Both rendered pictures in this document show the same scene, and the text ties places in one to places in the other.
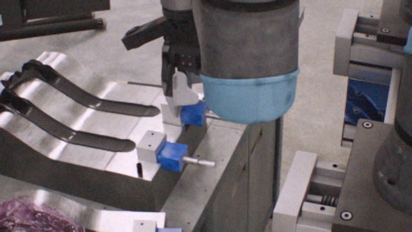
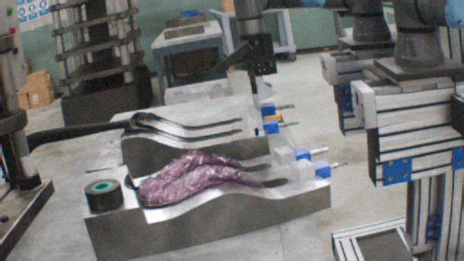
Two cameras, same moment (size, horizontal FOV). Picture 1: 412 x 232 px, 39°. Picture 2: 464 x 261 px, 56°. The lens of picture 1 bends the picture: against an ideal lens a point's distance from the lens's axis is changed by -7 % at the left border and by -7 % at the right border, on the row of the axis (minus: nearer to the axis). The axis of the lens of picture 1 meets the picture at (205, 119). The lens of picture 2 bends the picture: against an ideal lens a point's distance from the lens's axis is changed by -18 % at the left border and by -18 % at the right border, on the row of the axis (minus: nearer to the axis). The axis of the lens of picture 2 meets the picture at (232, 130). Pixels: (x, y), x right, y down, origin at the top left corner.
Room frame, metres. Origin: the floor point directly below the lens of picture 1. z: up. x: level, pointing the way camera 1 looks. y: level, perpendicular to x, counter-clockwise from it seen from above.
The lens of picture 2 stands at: (-0.38, 0.56, 1.28)
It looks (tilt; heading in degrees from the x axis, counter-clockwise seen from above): 16 degrees down; 342
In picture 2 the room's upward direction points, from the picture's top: 9 degrees counter-clockwise
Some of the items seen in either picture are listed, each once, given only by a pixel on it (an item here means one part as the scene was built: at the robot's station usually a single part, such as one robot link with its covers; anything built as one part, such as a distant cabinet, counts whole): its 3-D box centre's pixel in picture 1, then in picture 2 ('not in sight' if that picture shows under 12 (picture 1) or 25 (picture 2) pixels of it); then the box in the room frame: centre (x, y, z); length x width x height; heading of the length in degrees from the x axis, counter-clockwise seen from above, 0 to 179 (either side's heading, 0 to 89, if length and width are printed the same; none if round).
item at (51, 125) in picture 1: (64, 103); (177, 124); (0.96, 0.27, 0.92); 0.35 x 0.16 x 0.09; 68
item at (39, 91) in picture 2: not in sight; (28, 82); (7.72, 1.23, 0.42); 0.86 x 0.33 x 0.83; 72
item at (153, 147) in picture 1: (177, 157); (274, 126); (0.82, 0.05, 0.89); 0.13 x 0.05 x 0.05; 68
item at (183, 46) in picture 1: (188, 35); (258, 54); (0.92, 0.02, 1.07); 0.09 x 0.08 x 0.12; 68
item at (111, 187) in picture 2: not in sight; (103, 194); (0.55, 0.53, 0.93); 0.08 x 0.08 x 0.04
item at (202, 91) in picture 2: not in sight; (198, 95); (4.10, -0.66, 0.28); 0.61 x 0.41 x 0.15; 72
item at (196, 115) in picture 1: (200, 113); (271, 109); (0.92, 0.01, 0.91); 0.13 x 0.05 x 0.05; 68
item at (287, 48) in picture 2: not in sight; (253, 34); (6.44, -2.24, 0.47); 1.10 x 0.52 x 0.94; 80
